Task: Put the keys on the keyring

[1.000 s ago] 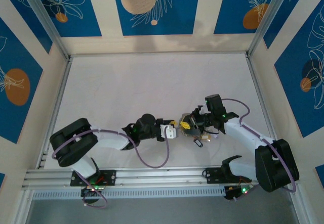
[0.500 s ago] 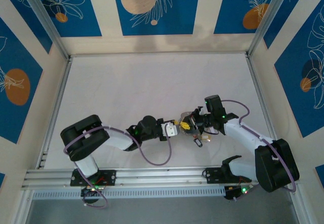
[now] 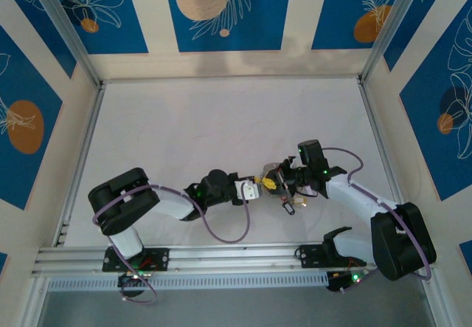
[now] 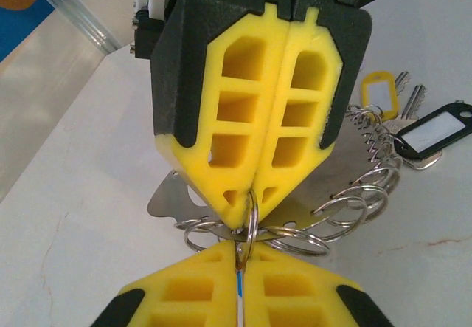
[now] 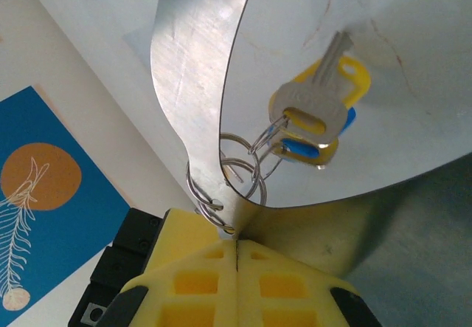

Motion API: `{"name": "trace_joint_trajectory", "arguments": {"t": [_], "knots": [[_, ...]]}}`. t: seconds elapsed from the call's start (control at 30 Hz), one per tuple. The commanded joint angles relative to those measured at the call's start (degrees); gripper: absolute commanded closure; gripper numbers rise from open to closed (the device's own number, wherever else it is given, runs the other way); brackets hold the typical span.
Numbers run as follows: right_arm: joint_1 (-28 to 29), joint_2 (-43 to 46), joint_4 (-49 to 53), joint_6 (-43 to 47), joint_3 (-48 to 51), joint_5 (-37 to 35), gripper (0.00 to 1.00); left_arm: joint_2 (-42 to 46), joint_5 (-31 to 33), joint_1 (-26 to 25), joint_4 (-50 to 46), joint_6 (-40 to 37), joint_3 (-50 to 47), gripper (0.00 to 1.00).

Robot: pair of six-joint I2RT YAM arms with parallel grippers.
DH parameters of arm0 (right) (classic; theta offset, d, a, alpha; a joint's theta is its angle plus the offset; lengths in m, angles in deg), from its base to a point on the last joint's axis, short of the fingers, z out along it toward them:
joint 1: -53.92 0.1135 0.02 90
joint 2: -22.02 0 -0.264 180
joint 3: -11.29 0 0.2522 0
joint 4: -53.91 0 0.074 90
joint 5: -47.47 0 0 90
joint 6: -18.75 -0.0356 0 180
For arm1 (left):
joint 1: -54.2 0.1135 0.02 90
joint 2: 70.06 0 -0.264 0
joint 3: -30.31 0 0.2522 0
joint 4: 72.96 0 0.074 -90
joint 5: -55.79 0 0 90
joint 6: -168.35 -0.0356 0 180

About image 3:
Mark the wide aluminium mounting rail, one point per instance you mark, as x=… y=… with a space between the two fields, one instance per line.
x=236 y=258

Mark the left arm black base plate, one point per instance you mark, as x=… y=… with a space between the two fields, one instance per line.
x=162 y=258

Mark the aluminium side rail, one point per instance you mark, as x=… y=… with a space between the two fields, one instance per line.
x=380 y=138
x=82 y=157

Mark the grey metal panel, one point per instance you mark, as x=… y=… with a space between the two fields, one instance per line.
x=236 y=308

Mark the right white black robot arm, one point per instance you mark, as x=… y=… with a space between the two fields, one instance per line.
x=402 y=242

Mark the aluminium frame post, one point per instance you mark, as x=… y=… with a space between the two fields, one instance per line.
x=68 y=28
x=391 y=28

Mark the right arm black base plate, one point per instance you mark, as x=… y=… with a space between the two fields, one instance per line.
x=308 y=257

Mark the short aluminium post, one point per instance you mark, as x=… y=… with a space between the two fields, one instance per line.
x=440 y=305
x=33 y=305

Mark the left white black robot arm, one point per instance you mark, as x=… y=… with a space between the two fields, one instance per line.
x=125 y=201

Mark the keyring with tagged keys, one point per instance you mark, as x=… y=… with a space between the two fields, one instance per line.
x=289 y=209

